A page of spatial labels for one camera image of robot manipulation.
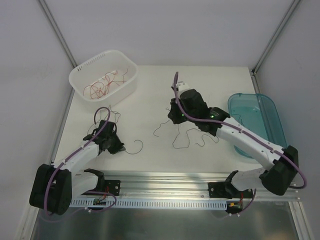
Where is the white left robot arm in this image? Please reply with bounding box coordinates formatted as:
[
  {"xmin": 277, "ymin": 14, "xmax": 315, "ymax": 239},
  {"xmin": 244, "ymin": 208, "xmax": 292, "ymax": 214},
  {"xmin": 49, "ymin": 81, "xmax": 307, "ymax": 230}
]
[{"xmin": 29, "ymin": 120, "xmax": 125, "ymax": 215}]

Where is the red wire in basket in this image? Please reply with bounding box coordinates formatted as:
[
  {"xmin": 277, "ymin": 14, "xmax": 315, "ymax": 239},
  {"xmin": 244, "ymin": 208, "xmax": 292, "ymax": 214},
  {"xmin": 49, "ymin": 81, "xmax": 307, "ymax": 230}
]
[{"xmin": 103, "ymin": 68, "xmax": 129, "ymax": 97}]

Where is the right aluminium frame post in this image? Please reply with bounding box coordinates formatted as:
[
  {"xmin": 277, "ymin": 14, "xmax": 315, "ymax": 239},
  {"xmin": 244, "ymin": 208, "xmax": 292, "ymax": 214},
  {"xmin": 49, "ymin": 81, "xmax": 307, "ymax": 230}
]
[{"xmin": 251, "ymin": 0, "xmax": 303, "ymax": 76}]

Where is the white plastic basket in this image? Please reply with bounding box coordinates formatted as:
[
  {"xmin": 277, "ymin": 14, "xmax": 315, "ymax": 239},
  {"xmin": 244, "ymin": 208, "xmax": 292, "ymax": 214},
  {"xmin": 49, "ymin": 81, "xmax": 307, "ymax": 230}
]
[{"xmin": 68, "ymin": 50, "xmax": 139, "ymax": 111}]

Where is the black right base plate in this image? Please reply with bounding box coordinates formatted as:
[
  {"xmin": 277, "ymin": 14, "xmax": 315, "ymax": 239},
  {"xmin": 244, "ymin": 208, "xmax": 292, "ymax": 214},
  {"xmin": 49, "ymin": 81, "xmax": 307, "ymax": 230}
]
[{"xmin": 208, "ymin": 182, "xmax": 253, "ymax": 199}]

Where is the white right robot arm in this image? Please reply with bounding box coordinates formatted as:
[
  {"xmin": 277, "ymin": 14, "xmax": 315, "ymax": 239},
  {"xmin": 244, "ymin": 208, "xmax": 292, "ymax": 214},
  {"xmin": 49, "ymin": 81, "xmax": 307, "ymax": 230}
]
[{"xmin": 168, "ymin": 89, "xmax": 299, "ymax": 199}]

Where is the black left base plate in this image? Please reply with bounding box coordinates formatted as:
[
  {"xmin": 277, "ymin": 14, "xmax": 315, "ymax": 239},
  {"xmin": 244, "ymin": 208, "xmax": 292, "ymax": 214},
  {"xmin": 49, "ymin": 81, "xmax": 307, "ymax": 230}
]
[{"xmin": 102, "ymin": 179, "xmax": 121, "ymax": 196}]

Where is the long red wire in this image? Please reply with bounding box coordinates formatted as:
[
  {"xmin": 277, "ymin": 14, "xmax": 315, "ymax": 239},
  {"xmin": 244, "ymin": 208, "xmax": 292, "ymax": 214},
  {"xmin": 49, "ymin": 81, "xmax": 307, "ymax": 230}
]
[
  {"xmin": 82, "ymin": 79, "xmax": 111, "ymax": 100},
  {"xmin": 101, "ymin": 69, "xmax": 120, "ymax": 87},
  {"xmin": 89, "ymin": 78, "xmax": 112, "ymax": 100}
]

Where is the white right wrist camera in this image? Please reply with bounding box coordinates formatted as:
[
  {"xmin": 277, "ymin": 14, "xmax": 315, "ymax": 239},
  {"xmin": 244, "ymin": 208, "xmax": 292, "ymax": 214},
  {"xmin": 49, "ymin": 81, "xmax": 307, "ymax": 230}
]
[{"xmin": 171, "ymin": 81, "xmax": 190, "ymax": 93}]

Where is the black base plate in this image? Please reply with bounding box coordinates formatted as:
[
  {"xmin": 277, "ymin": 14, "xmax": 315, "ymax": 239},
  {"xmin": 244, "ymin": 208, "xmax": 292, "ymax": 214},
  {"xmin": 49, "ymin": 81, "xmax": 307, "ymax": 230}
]
[
  {"xmin": 102, "ymin": 179, "xmax": 121, "ymax": 196},
  {"xmin": 208, "ymin": 182, "xmax": 253, "ymax": 199}
]

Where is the white slotted cable duct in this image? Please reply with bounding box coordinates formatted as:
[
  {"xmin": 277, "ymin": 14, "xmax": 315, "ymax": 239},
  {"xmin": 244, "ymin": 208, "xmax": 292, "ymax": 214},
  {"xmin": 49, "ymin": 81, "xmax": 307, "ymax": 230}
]
[{"xmin": 70, "ymin": 197, "xmax": 227, "ymax": 211}]

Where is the teal plastic bin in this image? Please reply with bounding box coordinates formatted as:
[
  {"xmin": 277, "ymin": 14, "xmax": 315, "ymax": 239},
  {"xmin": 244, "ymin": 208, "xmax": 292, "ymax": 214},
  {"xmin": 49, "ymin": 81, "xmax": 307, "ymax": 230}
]
[{"xmin": 227, "ymin": 93, "xmax": 288, "ymax": 148}]

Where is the aluminium mounting rail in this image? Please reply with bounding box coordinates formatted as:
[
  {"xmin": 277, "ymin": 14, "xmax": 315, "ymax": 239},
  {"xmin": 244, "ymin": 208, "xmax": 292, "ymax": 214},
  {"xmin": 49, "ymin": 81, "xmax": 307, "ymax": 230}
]
[{"xmin": 67, "ymin": 169, "xmax": 301, "ymax": 201}]

